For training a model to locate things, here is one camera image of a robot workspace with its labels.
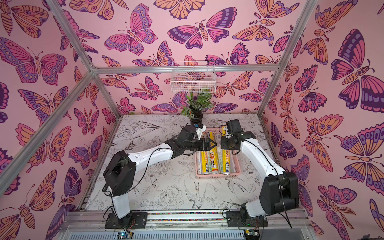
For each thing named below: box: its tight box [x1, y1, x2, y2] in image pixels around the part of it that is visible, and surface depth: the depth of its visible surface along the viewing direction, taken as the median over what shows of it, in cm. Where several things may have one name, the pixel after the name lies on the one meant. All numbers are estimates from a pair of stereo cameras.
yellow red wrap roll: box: [207, 131, 219, 174], surface depth 88 cm
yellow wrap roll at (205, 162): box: [201, 150, 210, 175], surface depth 88 cm
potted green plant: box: [181, 92, 215, 124], surface depth 96 cm
